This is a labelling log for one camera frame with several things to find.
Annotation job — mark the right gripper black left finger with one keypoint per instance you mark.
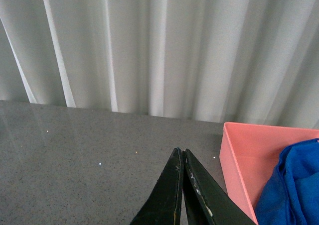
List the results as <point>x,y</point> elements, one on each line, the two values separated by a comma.
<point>163,206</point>

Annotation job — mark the white pleated curtain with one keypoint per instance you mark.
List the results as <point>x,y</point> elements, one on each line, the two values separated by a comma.
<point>251,61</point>

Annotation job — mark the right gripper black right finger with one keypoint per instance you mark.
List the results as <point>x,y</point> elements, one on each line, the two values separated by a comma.
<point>205,201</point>

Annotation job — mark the pink plastic bin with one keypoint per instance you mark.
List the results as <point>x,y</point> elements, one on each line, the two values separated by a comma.
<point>248,155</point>

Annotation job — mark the blue microfiber cloth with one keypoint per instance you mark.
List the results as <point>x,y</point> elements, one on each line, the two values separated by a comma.
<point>291,195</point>

